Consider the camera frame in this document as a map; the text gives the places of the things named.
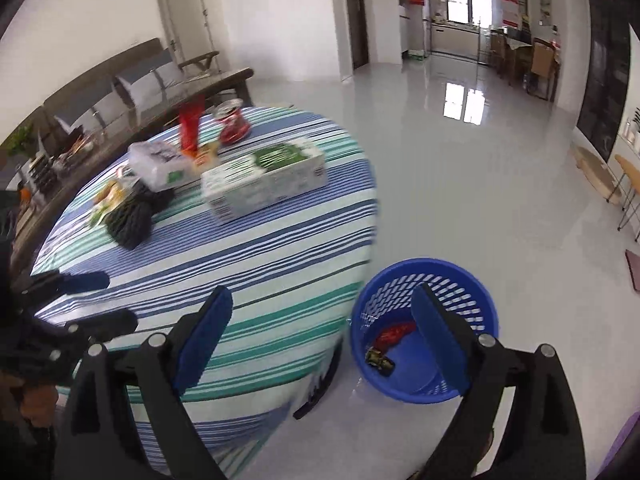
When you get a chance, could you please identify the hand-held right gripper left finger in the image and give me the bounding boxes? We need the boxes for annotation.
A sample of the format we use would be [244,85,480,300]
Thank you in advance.
[52,285,235,480]

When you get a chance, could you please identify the kitchen window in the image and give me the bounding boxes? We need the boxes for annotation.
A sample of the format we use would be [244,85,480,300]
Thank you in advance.
[445,0,493,26]

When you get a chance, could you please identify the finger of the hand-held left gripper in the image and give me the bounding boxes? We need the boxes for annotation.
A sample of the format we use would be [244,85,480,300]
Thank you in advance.
[20,270,112,307]
[22,308,139,356]

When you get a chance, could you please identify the white door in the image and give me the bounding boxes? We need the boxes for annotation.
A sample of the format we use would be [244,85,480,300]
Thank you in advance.
[154,0,208,63]

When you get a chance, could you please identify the clear plastic bag packet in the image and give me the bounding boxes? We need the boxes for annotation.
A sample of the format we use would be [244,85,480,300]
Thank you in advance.
[127,140,201,193]

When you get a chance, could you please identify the green white carton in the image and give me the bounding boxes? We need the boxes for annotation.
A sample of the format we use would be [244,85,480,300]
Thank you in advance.
[200,136,328,225]

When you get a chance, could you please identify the wooden side table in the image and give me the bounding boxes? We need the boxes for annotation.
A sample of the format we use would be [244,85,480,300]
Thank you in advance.
[614,154,640,243]

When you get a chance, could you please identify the red snack packet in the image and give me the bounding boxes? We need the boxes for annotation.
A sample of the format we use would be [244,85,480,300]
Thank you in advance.
[178,97,206,155]

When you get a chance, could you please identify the wooden dining chair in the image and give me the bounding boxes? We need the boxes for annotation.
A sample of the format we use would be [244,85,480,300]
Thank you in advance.
[525,37,561,103]

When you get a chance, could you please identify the brown sofa with grey cushions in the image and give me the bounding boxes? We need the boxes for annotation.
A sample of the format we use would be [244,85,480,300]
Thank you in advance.
[0,37,187,171]

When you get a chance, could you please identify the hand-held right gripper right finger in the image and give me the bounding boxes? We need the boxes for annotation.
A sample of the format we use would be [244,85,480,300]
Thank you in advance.
[411,282,587,480]

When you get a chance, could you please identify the dark brown door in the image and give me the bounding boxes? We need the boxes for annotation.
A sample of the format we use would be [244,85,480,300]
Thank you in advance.
[342,0,370,70]

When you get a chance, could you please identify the purple cloth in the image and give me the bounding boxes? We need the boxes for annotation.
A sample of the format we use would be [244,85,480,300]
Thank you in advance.
[607,410,640,480]

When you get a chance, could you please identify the beige green snack packet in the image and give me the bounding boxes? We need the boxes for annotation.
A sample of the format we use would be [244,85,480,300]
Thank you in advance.
[89,176,141,228]

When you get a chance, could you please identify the black table leg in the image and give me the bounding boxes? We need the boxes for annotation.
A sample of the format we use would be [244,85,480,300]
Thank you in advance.
[292,345,343,421]

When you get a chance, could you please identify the blue green striped tablecloth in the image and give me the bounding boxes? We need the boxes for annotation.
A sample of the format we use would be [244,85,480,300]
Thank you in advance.
[30,106,381,478]

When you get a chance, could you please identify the blue plastic basket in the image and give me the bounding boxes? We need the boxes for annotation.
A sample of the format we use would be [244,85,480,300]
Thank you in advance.
[349,258,499,405]

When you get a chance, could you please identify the maroon floor mat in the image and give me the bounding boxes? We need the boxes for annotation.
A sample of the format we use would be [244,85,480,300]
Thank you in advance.
[625,249,640,292]

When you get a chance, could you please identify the kitchen counter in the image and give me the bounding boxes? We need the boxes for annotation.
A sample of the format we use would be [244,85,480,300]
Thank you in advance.
[430,22,481,58]

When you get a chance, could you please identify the small dark yellow wrapper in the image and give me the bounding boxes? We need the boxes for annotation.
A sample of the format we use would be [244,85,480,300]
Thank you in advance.
[365,347,396,376]

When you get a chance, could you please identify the black wall panel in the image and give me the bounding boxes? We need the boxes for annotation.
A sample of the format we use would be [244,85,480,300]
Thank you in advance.
[576,0,632,163]

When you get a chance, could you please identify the red wrapper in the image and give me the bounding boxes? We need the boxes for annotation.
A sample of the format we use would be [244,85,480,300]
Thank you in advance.
[372,321,417,352]

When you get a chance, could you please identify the small orange packet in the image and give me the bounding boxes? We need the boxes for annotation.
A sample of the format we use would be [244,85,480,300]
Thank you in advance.
[192,142,221,168]

